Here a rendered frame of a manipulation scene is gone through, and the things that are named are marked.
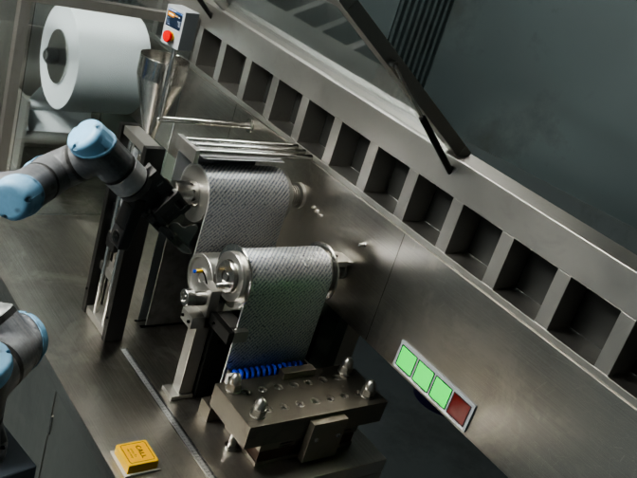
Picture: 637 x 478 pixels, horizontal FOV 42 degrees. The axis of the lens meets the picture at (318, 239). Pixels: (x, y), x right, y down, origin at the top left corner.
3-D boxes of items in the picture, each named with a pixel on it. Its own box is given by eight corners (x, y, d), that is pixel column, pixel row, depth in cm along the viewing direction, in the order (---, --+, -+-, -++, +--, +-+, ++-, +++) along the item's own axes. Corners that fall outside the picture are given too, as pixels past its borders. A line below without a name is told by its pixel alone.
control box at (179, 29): (154, 41, 215) (163, 2, 211) (173, 42, 220) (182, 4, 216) (172, 50, 211) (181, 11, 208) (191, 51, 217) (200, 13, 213)
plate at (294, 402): (209, 404, 192) (215, 382, 190) (342, 382, 217) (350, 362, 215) (243, 450, 181) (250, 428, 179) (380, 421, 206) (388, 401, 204)
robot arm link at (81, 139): (63, 126, 154) (102, 109, 152) (100, 162, 162) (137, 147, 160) (59, 156, 149) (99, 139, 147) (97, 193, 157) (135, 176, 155)
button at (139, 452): (113, 452, 179) (116, 444, 178) (143, 447, 183) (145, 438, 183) (126, 475, 174) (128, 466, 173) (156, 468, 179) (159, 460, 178)
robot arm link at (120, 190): (112, 192, 155) (96, 173, 161) (126, 206, 159) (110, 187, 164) (141, 164, 156) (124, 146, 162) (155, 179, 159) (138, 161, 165)
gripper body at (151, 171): (193, 210, 168) (160, 174, 159) (162, 239, 167) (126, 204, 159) (176, 193, 173) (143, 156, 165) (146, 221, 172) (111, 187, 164)
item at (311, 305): (222, 373, 196) (242, 305, 189) (302, 361, 211) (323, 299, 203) (223, 374, 196) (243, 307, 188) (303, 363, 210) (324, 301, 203)
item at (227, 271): (228, 254, 188) (237, 284, 186) (236, 253, 189) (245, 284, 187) (213, 268, 193) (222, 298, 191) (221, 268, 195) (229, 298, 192)
